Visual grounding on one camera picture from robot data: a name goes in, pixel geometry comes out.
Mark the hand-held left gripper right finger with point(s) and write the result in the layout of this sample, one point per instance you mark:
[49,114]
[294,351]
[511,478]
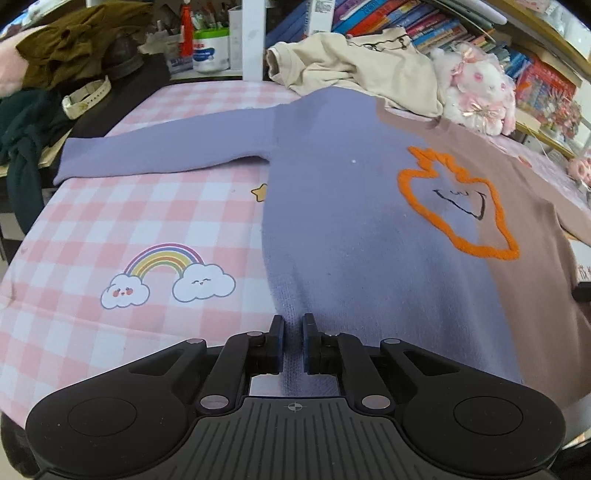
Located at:
[306,345]

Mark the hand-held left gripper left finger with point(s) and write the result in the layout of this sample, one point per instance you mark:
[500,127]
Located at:
[279,345]

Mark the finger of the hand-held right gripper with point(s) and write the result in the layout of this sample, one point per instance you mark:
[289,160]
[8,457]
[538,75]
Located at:
[582,293]

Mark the purple and brown sweater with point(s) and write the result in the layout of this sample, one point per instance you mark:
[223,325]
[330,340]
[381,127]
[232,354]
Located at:
[341,203]

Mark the small pink plush item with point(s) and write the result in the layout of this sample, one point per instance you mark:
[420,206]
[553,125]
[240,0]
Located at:
[580,168]

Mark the pink checked printed blanket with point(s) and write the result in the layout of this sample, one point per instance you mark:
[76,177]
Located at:
[138,221]

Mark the pink and white plush toy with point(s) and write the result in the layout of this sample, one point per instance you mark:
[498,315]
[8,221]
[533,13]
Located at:
[475,87]

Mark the beige garment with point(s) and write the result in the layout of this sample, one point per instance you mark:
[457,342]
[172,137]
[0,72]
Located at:
[360,69]

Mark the row of colourful books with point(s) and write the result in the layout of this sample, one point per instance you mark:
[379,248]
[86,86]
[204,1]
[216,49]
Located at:
[461,32]

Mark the white tub with green lid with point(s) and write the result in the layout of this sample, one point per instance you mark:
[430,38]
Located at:
[211,48]

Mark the red bottle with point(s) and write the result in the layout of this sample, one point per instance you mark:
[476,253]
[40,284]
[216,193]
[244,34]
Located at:
[186,32]

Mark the dark green garment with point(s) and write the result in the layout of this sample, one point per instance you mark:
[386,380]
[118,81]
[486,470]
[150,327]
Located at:
[27,124]

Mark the olive green garment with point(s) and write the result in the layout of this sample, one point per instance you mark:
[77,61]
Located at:
[78,44]

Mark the pink fluffy cloth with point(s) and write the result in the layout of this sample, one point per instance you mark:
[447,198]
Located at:
[10,64]

